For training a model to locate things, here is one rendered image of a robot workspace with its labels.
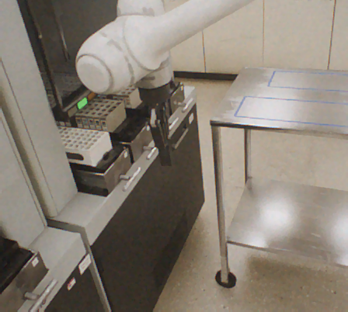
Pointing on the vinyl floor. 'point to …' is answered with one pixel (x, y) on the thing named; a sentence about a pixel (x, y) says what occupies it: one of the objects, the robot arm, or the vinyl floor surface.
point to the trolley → (329, 201)
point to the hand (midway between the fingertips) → (165, 154)
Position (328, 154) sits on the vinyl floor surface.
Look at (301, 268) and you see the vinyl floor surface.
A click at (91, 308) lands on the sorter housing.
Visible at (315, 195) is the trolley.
